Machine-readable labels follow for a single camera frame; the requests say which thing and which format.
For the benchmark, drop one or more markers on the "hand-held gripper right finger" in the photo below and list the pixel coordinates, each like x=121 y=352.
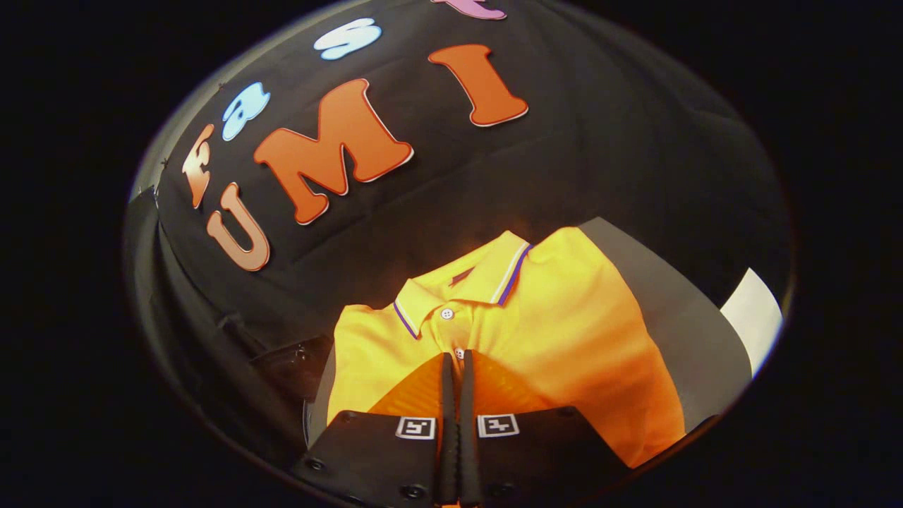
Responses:
x=469 y=437

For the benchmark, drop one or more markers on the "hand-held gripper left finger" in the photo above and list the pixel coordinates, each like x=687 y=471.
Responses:
x=449 y=437

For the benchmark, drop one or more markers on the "dark transparent washing machine lid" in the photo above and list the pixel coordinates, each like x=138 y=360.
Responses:
x=296 y=367

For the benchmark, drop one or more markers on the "yellow polo shirt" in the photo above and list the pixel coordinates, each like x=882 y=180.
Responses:
x=564 y=317

